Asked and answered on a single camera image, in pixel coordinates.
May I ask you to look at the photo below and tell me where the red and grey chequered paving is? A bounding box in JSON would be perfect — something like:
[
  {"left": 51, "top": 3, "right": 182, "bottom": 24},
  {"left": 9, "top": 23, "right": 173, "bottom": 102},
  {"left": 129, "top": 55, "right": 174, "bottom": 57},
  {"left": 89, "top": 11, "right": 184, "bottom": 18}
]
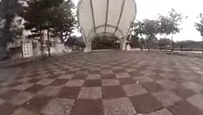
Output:
[{"left": 0, "top": 44, "right": 203, "bottom": 115}]

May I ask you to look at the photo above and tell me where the white shell canopy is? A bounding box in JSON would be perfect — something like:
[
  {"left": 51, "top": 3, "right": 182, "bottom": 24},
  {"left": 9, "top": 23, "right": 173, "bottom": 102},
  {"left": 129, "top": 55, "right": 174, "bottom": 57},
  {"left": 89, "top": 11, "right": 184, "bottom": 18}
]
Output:
[{"left": 75, "top": 0, "right": 140, "bottom": 55}]

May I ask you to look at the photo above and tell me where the row of trees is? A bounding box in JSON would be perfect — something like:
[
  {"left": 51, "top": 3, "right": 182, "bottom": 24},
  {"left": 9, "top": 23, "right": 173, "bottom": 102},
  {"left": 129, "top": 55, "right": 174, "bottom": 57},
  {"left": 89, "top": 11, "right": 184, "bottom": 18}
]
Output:
[{"left": 128, "top": 6, "right": 203, "bottom": 52}]

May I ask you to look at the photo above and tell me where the pale building with fence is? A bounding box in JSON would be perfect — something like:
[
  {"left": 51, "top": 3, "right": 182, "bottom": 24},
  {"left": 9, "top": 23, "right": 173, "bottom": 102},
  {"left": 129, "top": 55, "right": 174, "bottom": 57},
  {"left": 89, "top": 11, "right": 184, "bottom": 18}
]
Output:
[{"left": 5, "top": 13, "right": 73, "bottom": 60}]

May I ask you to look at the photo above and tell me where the group of dark trees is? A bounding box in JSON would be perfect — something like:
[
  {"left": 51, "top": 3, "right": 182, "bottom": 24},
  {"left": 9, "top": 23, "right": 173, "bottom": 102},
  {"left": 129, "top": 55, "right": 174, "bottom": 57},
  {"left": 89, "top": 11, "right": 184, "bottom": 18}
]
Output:
[{"left": 0, "top": 0, "right": 81, "bottom": 61}]

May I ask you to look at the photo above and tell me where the low fence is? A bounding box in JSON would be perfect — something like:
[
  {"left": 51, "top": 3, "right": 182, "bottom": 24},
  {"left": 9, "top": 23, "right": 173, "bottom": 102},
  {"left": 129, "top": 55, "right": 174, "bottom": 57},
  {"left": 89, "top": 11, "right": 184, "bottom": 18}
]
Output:
[{"left": 140, "top": 41, "right": 203, "bottom": 57}]

